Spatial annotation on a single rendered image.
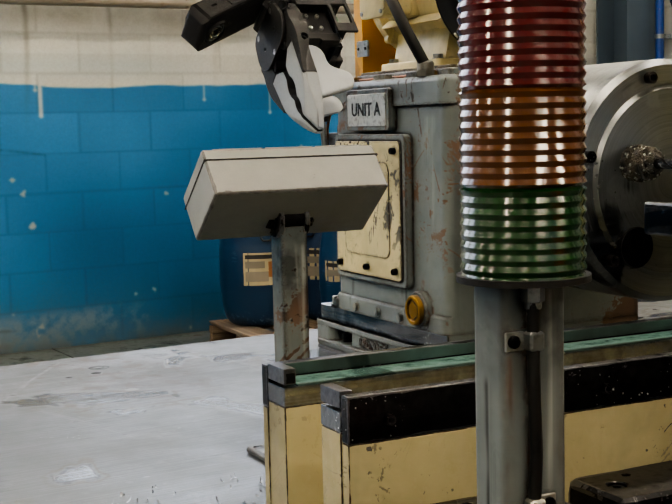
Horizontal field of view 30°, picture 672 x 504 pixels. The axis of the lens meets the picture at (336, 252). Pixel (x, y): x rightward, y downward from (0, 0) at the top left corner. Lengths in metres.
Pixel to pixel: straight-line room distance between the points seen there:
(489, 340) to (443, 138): 0.85
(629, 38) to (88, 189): 3.57
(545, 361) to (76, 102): 6.04
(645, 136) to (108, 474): 0.62
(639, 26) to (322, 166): 7.18
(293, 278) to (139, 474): 0.22
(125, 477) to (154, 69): 5.68
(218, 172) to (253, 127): 5.90
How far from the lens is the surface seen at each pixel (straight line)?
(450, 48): 1.60
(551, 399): 0.61
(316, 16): 1.29
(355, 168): 1.15
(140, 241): 6.73
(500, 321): 0.59
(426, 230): 1.48
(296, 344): 1.15
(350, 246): 1.62
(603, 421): 0.95
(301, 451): 0.93
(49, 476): 1.16
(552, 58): 0.57
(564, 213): 0.58
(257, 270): 6.14
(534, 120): 0.57
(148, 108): 6.73
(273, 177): 1.11
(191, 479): 1.12
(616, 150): 1.29
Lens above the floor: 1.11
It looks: 6 degrees down
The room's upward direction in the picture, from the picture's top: 1 degrees counter-clockwise
